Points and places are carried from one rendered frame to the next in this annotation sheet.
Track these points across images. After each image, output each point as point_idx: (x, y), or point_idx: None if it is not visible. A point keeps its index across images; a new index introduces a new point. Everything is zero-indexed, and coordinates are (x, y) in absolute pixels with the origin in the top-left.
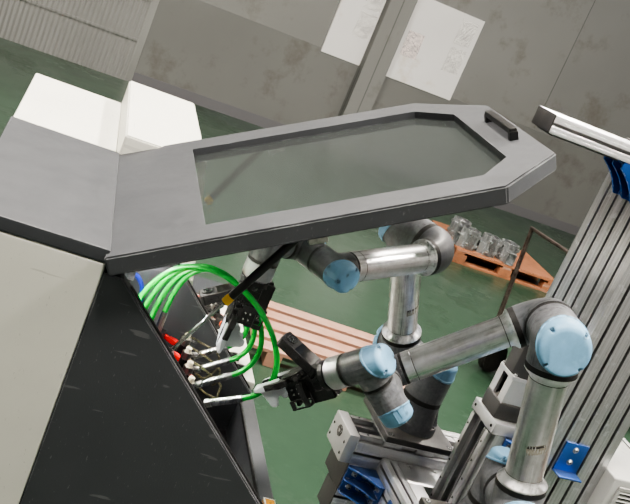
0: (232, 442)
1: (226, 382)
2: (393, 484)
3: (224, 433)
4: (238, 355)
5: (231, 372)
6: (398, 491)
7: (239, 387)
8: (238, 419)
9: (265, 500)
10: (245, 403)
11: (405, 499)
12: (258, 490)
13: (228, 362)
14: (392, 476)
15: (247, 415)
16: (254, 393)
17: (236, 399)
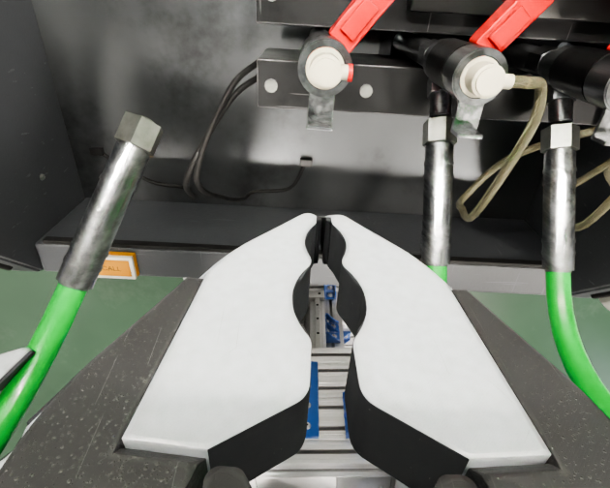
0: (455, 227)
1: None
2: (331, 457)
3: (512, 216)
4: (561, 314)
5: (440, 266)
6: (309, 460)
7: (590, 273)
8: (497, 250)
9: (120, 259)
10: (534, 276)
11: (285, 465)
12: (172, 251)
13: (543, 265)
14: (345, 463)
15: (479, 272)
16: (30, 346)
17: (64, 257)
